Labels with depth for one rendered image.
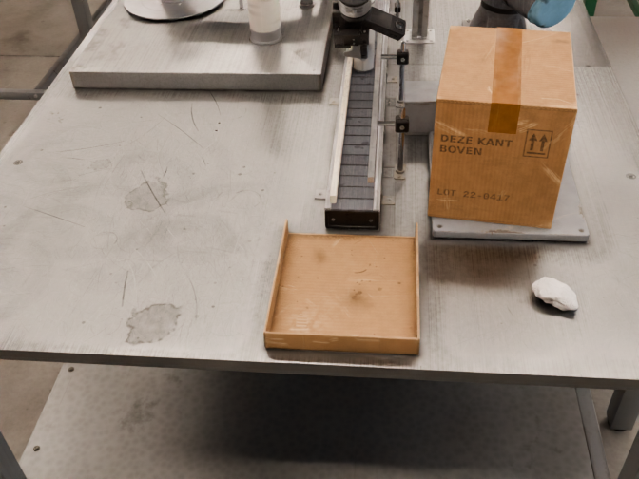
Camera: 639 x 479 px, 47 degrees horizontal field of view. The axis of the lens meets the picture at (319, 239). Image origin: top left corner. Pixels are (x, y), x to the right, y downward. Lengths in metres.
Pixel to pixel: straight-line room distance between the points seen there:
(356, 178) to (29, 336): 0.70
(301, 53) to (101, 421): 1.10
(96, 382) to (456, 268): 1.10
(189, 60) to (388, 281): 0.94
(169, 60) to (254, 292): 0.88
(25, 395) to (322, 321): 1.34
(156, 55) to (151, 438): 1.01
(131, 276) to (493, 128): 0.73
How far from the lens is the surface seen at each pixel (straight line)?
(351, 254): 1.42
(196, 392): 2.01
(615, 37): 2.30
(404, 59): 1.81
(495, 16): 2.01
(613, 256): 1.50
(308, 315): 1.30
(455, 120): 1.35
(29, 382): 2.47
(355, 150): 1.61
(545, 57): 1.49
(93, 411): 2.04
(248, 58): 2.01
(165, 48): 2.11
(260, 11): 2.03
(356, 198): 1.48
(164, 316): 1.35
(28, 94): 3.56
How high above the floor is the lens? 1.79
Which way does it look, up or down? 41 degrees down
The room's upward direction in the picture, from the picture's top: 3 degrees counter-clockwise
